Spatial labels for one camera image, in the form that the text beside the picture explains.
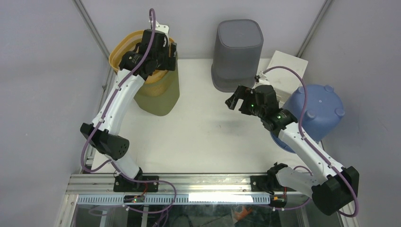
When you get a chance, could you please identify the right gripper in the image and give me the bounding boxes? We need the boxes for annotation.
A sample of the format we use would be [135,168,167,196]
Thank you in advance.
[225,85,265,119]

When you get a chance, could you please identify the blue plastic bucket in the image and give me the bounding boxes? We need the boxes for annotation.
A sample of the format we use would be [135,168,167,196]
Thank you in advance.
[271,84,345,153]

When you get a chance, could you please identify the green slatted basket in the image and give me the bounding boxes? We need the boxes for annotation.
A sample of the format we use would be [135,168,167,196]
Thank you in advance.
[134,65,180,116]

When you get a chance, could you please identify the yellow slatted basket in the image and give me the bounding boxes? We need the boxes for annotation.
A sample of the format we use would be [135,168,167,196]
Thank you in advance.
[109,29,177,97]

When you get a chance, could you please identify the grey slatted basket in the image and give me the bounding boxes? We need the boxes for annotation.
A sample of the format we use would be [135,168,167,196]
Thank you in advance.
[211,19,264,93]

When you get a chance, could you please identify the aluminium frame rail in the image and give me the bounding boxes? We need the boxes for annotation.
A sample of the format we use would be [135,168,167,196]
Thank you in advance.
[66,174,349,195]

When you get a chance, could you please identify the white plastic tray basket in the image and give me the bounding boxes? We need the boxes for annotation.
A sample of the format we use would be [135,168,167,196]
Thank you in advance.
[258,50,308,107]

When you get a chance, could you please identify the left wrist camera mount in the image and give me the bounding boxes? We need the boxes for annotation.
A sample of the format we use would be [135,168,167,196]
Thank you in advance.
[155,20,170,36]

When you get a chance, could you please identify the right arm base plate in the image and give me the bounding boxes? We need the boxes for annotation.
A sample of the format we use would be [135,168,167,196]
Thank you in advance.
[250,175,284,194]

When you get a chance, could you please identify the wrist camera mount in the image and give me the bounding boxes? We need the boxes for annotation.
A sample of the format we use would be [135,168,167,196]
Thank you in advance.
[254,73,271,87]
[155,20,170,36]

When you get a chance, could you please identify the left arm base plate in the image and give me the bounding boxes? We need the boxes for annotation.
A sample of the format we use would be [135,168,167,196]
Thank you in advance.
[113,175,158,192]

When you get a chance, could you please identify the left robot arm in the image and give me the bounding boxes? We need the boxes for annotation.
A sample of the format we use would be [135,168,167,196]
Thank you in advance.
[80,26,180,192]

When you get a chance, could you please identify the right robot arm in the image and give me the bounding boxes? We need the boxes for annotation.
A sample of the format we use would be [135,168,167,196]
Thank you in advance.
[225,85,359,218]

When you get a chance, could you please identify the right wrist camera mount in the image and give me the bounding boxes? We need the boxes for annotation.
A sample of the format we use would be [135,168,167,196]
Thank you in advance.
[254,73,271,87]

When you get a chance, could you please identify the white slotted cable duct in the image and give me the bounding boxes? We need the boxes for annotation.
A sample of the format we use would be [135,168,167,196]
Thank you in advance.
[77,192,270,206]

